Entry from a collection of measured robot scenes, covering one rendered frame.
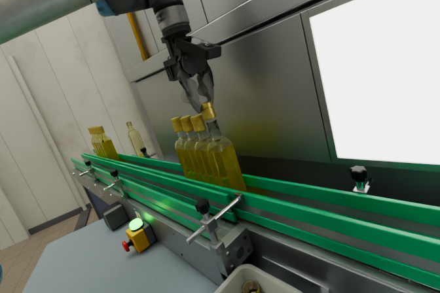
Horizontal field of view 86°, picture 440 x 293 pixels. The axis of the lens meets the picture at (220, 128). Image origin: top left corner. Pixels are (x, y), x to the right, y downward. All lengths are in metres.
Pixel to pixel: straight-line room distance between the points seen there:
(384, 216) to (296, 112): 0.27
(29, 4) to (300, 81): 0.50
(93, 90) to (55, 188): 1.39
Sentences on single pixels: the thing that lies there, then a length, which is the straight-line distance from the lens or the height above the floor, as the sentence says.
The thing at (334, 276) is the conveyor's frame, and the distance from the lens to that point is 0.55.
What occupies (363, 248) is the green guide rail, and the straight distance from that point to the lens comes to 0.50.
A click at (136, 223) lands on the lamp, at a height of 0.85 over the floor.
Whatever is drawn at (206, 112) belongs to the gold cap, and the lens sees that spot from 0.60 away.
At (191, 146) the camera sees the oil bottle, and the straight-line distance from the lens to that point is 0.70.
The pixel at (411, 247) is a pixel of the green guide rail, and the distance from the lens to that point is 0.46.
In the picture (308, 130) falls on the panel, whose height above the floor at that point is 1.06.
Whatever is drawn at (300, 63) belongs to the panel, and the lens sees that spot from 0.57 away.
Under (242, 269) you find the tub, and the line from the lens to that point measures 0.61.
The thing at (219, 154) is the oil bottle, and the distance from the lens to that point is 0.61.
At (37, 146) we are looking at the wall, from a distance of 3.82.
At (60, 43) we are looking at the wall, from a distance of 3.79.
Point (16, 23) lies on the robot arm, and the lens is 0.49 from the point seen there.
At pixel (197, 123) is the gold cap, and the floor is 1.14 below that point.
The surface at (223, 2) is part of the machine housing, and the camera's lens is 0.72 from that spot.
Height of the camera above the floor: 1.26
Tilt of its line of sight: 13 degrees down
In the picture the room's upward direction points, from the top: 17 degrees counter-clockwise
